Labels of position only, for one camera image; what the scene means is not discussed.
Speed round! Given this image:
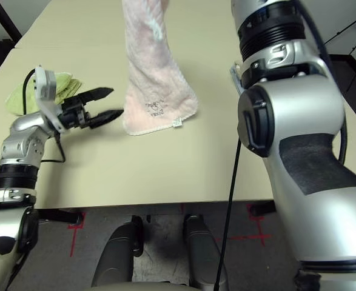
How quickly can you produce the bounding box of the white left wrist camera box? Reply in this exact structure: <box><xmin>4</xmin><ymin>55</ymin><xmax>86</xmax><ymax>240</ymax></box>
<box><xmin>33</xmin><ymin>66</ymin><xmax>66</xmax><ymax>134</ymax></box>

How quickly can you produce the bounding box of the grey robot leg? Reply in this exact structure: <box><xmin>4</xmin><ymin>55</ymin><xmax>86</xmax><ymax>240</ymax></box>
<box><xmin>182</xmin><ymin>213</ymin><xmax>230</xmax><ymax>291</ymax></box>
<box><xmin>91</xmin><ymin>216</ymin><xmax>145</xmax><ymax>287</ymax></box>

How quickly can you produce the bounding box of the grey robot right leg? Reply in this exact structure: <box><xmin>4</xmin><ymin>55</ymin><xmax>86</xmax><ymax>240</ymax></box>
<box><xmin>182</xmin><ymin>213</ymin><xmax>230</xmax><ymax>291</ymax></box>

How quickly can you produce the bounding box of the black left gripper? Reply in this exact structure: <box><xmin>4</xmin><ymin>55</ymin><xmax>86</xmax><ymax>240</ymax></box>
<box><xmin>58</xmin><ymin>87</ymin><xmax>125</xmax><ymax>131</ymax></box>

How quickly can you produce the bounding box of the light blue folded towel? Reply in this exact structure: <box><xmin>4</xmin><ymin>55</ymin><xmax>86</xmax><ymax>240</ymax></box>
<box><xmin>229</xmin><ymin>62</ymin><xmax>245</xmax><ymax>95</ymax></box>

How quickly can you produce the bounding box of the grey robot left leg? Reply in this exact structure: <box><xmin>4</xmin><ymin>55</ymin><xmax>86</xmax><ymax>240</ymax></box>
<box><xmin>91</xmin><ymin>216</ymin><xmax>145</xmax><ymax>287</ymax></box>

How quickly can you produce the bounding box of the pink towel with embroidered print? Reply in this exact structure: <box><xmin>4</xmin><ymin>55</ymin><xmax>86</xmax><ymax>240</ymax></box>
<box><xmin>121</xmin><ymin>0</ymin><xmax>200</xmax><ymax>137</ymax></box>

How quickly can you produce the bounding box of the black framed side table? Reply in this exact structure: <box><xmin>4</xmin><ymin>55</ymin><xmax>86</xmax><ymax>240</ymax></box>
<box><xmin>0</xmin><ymin>0</ymin><xmax>22</xmax><ymax>40</ymax></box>

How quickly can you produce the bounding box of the green folded towel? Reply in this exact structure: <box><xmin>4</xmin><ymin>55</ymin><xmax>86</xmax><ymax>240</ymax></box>
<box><xmin>5</xmin><ymin>72</ymin><xmax>83</xmax><ymax>116</ymax></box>

